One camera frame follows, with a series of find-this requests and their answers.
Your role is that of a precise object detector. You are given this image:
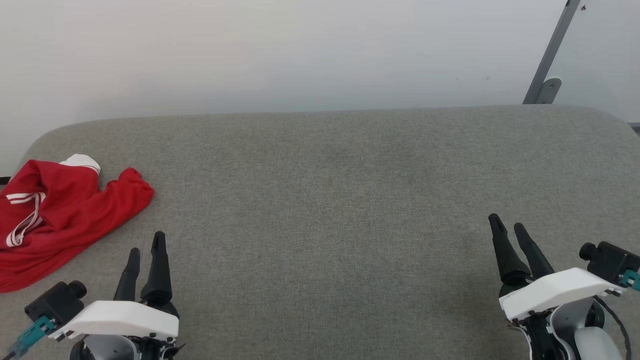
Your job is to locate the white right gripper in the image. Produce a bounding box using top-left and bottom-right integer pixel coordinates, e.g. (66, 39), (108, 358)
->
(488, 213), (623, 360)

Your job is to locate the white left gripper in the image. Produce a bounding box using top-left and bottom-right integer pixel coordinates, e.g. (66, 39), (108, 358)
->
(48, 231), (186, 360)

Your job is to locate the red and white shirt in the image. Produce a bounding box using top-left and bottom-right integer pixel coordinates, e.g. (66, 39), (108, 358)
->
(0, 154), (155, 294)

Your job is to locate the grey fabric sofa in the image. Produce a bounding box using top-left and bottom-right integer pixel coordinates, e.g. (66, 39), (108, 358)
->
(0, 105), (640, 360)

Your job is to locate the grey metal pole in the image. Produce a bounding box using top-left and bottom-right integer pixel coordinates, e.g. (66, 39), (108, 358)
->
(522, 0), (583, 105)

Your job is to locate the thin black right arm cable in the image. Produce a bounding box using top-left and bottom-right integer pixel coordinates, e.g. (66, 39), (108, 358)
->
(595, 295), (632, 360)

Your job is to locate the teal left camera connector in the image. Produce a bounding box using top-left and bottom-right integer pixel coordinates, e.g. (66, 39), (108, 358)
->
(4, 316), (55, 360)

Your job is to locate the grey round pole bracket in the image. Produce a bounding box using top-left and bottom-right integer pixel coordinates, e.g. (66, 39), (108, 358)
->
(537, 77), (563, 105)

